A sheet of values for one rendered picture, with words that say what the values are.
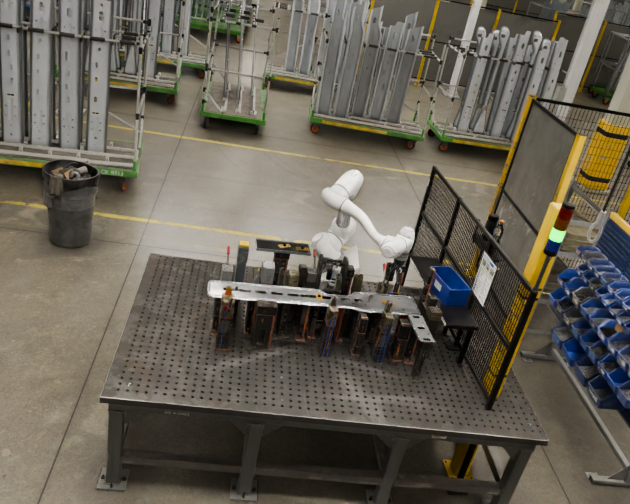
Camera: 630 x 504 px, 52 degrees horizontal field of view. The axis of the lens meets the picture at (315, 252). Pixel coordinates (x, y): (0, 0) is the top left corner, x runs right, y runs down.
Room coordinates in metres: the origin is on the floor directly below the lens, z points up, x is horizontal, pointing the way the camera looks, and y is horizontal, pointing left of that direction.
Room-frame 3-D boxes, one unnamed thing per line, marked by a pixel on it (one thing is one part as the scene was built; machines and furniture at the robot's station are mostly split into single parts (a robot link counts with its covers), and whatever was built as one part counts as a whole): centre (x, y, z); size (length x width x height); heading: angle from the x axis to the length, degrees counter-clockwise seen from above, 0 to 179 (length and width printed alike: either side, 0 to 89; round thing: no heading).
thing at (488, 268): (3.68, -1.10, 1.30); 0.23 x 0.02 x 0.31; 13
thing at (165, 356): (3.58, -0.18, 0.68); 2.56 x 1.61 x 0.04; 99
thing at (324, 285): (3.77, -0.14, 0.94); 0.18 x 0.13 x 0.49; 103
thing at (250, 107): (10.32, 1.78, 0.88); 1.91 x 1.00 x 1.76; 10
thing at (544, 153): (5.72, -1.82, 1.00); 1.34 x 0.14 x 2.00; 9
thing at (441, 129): (11.30, -2.52, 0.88); 1.91 x 1.01 x 1.76; 101
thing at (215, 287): (3.54, -0.07, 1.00); 1.38 x 0.22 x 0.02; 103
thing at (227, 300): (3.24, 0.45, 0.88); 0.15 x 0.11 x 0.36; 13
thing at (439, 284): (3.88, -0.93, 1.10); 0.30 x 0.17 x 0.13; 23
